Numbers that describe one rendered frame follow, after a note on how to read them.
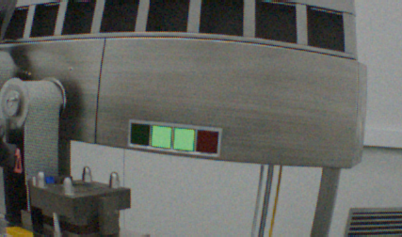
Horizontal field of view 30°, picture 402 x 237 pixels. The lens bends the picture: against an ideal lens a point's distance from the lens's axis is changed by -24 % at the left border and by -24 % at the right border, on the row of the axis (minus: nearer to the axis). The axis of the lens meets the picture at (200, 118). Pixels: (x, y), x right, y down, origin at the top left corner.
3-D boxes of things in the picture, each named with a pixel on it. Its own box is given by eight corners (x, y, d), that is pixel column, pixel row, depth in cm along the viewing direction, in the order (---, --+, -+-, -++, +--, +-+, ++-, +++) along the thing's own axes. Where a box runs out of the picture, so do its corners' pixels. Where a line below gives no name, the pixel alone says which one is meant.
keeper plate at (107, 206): (99, 233, 224) (97, 197, 224) (113, 230, 234) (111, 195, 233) (106, 235, 223) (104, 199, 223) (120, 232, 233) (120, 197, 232)
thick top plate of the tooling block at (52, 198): (31, 205, 214) (29, 184, 213) (85, 197, 251) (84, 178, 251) (73, 218, 208) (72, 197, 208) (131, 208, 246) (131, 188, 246)
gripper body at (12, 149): (13, 169, 201) (4, 156, 195) (-9, 163, 204) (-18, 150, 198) (18, 148, 204) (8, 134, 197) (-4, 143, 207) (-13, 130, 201)
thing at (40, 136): (25, 184, 218) (24, 120, 217) (56, 181, 240) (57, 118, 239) (26, 185, 218) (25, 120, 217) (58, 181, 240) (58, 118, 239)
